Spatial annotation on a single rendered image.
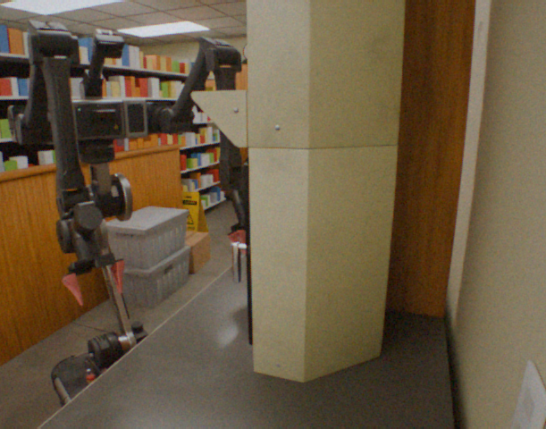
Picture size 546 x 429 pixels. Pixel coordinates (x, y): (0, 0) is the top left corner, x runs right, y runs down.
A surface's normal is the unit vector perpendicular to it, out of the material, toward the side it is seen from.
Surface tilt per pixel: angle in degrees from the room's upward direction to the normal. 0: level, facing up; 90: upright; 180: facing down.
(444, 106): 90
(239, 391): 0
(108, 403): 0
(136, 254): 96
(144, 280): 96
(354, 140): 90
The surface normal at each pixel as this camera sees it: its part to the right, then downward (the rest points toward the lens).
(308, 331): 0.43, 0.23
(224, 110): -0.34, 0.25
